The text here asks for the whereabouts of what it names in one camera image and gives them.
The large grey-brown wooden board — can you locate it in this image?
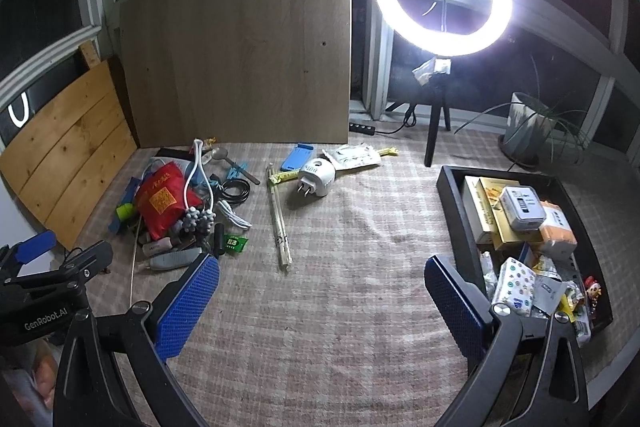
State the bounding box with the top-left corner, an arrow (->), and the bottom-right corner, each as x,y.
118,0 -> 351,148

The light blue phone case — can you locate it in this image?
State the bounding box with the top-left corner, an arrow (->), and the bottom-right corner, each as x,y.
280,143 -> 315,172

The grey oblong brush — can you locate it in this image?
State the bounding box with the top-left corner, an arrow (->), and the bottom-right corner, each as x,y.
147,247 -> 207,271

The white electronic device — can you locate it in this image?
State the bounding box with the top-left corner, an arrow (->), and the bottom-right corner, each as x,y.
500,187 -> 546,231

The wooden chopstick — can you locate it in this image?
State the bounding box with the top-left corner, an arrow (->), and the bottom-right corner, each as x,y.
265,163 -> 287,266
269,164 -> 294,269

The cream cardboard box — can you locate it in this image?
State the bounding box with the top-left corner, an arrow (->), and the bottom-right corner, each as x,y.
462,177 -> 501,244

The crumpled clear plastic wrap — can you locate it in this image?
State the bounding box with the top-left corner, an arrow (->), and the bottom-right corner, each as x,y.
412,59 -> 437,86

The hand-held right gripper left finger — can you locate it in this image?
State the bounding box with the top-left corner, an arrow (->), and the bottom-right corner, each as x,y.
52,252 -> 222,427

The dotted tissue pack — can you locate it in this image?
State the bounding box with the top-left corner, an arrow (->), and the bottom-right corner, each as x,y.
491,257 -> 537,316

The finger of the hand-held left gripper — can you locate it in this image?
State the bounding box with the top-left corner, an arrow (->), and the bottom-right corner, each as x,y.
59,241 -> 114,279
9,230 -> 57,266

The potted plant white pot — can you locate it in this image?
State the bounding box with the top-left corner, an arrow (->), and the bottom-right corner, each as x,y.
454,57 -> 596,180

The white plastic sachet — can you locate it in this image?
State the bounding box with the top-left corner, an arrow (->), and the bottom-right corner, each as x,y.
532,282 -> 567,319

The black tray container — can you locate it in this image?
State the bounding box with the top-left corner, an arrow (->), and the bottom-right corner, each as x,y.
436,164 -> 615,334

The orange white packet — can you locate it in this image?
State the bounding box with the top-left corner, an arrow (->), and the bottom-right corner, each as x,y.
539,202 -> 579,261

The black power cord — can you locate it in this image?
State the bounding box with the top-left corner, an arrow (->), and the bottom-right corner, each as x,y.
375,103 -> 417,136

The small green packet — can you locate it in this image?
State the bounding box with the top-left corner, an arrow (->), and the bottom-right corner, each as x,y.
222,234 -> 250,254

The white massage roller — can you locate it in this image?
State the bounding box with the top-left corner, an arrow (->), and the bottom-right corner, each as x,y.
179,139 -> 221,237

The white printed packet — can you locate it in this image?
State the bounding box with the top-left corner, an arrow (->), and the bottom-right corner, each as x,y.
322,145 -> 381,170

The red figurine keychain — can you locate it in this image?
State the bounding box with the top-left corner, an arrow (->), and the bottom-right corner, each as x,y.
582,276 -> 604,308

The gold cardboard box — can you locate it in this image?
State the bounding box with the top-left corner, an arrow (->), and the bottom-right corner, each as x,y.
479,178 -> 544,251

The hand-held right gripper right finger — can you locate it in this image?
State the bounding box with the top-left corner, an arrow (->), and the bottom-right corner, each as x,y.
424,254 -> 601,427

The red fabric pouch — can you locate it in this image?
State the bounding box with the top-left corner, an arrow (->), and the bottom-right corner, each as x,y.
135,161 -> 201,241

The black tripod stand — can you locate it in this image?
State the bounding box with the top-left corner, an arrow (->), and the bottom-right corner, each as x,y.
424,57 -> 453,168

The wooden strip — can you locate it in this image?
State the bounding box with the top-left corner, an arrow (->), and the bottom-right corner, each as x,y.
80,39 -> 102,70

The metal spoon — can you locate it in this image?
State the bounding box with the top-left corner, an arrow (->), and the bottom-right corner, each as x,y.
210,147 -> 261,186

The pine plank board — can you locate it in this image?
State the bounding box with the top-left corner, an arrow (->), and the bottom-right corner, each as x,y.
0,59 -> 139,251

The person's left hand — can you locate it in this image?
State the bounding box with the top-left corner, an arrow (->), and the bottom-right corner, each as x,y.
4,343 -> 59,408

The coiled black cable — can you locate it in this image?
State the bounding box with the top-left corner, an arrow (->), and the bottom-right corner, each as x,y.
217,179 -> 252,206

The white plug adapter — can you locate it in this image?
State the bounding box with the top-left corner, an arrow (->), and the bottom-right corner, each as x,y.
297,158 -> 335,198

